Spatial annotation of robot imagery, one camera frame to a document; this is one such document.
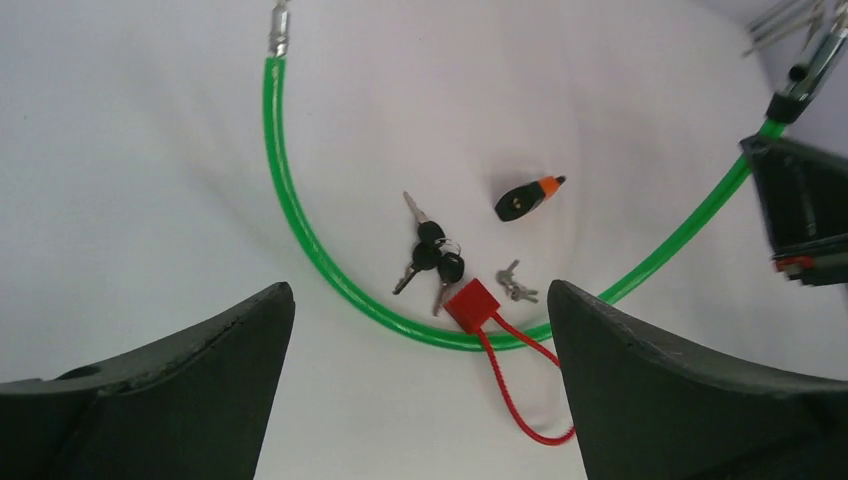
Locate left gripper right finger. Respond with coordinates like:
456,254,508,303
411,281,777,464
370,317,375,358
547,280,847,479

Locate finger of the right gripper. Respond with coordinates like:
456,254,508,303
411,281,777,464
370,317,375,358
740,134,847,286

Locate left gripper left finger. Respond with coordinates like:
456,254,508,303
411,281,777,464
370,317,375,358
1,282,295,479

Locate green cable lock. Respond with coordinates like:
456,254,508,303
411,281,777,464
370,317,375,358
262,0,848,352

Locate small silver lock key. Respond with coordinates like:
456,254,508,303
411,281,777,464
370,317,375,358
495,259,539,304

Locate silver key bunch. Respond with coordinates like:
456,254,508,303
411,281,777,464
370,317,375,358
741,0,847,58

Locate red cable lock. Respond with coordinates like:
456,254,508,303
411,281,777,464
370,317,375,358
442,278,576,447

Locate orange padlock with keys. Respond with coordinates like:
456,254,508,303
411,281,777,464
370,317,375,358
494,175,567,222

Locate black headed padlock keys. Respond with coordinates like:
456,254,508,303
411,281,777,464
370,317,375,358
392,191,466,317

